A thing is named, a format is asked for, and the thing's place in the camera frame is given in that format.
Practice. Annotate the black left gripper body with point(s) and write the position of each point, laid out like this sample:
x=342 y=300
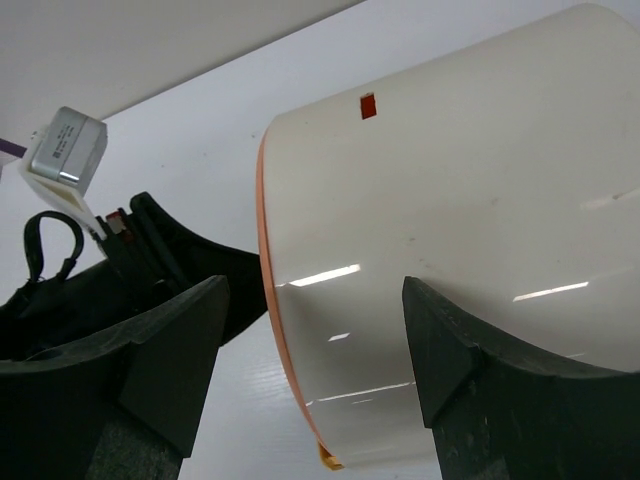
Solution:
x=149 y=259

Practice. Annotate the orange drawer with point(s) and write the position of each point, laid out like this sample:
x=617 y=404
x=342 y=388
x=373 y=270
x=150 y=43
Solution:
x=329 y=460

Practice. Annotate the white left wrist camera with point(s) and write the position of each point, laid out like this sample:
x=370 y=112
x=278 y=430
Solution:
x=61 y=162

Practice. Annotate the cream cylindrical drawer organizer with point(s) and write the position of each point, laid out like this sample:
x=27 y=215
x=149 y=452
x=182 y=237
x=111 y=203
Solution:
x=505 y=175

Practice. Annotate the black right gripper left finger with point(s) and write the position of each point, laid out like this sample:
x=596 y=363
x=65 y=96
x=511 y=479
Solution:
x=122 y=403

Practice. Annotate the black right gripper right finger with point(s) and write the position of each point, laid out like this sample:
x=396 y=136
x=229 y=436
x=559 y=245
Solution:
x=501 y=408

